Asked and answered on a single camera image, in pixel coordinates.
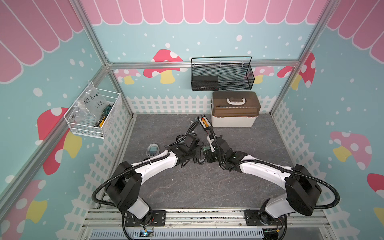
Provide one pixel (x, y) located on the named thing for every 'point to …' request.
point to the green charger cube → (206, 148)
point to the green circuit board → (146, 233)
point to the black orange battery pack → (205, 122)
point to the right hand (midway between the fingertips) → (205, 152)
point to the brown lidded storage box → (235, 109)
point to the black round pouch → (200, 160)
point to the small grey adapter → (192, 122)
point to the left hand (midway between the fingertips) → (198, 153)
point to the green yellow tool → (105, 112)
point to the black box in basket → (206, 83)
